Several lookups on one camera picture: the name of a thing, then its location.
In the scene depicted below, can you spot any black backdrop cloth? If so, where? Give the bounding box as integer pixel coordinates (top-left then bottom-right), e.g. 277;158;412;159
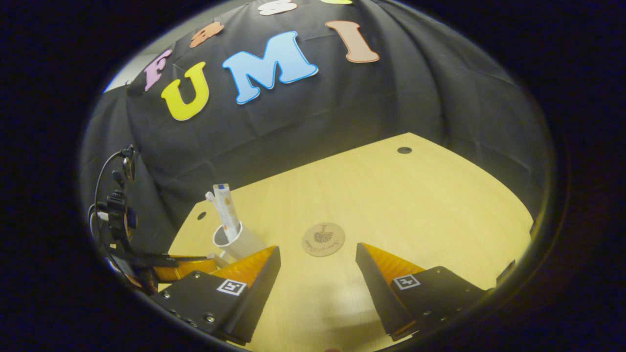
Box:
81;0;556;255

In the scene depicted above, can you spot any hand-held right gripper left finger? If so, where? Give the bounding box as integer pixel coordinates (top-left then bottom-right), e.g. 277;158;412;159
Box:
149;245;282;345

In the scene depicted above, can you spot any round wooden coaster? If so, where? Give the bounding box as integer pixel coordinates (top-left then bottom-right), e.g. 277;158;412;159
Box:
301;222;346;258

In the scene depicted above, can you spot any white toothpaste tube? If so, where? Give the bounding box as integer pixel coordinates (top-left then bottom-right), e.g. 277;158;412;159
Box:
213;183;242;243

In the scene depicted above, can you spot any light wooden desktop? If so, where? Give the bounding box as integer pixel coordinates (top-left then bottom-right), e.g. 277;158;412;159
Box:
156;132;534;352

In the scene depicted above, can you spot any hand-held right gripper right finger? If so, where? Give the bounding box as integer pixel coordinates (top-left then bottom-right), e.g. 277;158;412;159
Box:
355;242;490;342

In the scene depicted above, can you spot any white cup with wooden handle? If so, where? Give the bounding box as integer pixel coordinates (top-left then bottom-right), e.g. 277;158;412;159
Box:
212;221;268;263

